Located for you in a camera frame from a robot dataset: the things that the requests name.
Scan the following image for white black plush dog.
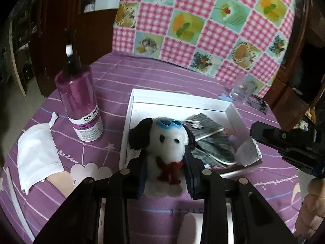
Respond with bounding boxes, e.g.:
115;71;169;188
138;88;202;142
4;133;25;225
128;118;196;198

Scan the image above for pink checkered chair cover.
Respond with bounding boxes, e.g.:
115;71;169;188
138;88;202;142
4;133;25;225
112;0;296;97

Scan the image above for white face mask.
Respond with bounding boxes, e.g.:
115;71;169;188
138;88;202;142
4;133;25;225
16;112;65;195

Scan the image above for purple striped tablecloth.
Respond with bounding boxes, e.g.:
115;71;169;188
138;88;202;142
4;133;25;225
0;52;302;244

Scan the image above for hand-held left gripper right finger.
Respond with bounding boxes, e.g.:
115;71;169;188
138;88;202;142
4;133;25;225
184;144;297;244

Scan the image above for person's right hand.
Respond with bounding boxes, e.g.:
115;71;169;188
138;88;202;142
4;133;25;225
295;176;325;243

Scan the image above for purple white bottle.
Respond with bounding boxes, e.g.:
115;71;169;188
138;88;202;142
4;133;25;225
55;28;104;142

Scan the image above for white paper strip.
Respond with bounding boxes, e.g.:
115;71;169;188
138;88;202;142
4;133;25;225
6;167;35;242

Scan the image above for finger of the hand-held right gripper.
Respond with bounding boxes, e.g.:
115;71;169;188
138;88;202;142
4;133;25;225
249;121;290;151

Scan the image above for white cardboard box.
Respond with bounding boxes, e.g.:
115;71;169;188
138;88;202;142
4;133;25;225
119;88;262;179

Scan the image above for dark wooden cabinet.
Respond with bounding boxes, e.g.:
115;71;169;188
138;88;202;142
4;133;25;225
28;0;127;97
264;0;325;130

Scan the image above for clear glass cup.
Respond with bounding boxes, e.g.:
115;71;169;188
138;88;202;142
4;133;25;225
229;75;256;104

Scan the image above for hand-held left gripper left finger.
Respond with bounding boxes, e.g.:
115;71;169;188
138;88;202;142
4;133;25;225
33;149;149;244

